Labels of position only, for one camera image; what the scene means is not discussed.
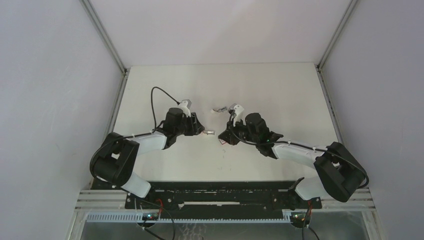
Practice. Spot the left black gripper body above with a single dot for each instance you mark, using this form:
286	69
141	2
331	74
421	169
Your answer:
185	127

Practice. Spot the pink stapler top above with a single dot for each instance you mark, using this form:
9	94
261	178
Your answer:
209	132

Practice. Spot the white cable duct strip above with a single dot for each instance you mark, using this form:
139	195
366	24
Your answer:
115	217

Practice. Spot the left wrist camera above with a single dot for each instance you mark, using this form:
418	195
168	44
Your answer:
185	105

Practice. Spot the white stapler base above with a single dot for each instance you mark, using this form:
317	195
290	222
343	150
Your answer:
219	110

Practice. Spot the front aluminium rail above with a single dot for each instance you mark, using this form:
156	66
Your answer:
117	199

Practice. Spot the left aluminium frame post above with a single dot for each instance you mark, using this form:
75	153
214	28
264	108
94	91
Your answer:
103	34

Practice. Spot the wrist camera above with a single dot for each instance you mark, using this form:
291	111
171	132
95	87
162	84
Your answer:
236	113
185	105

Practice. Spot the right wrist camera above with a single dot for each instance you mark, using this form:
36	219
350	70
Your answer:
236	113

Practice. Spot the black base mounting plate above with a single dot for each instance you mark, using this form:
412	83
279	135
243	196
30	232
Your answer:
264	199

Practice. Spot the right controller board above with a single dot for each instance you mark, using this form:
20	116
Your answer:
299	217

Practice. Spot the aluminium frame post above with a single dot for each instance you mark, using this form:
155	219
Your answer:
103	34
337	33

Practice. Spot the controller board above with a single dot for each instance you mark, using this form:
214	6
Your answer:
299	217
150	217

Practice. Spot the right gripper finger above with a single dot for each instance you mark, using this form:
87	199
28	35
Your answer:
229	137
230	126

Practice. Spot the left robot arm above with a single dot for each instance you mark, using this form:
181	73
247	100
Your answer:
114	161

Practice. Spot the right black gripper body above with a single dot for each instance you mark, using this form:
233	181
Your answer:
242	132

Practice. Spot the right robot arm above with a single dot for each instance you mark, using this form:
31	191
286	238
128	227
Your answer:
338	173

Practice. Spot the left controller board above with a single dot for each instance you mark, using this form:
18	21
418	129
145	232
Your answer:
150	217

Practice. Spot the right aluminium frame post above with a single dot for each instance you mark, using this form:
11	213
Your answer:
337	33

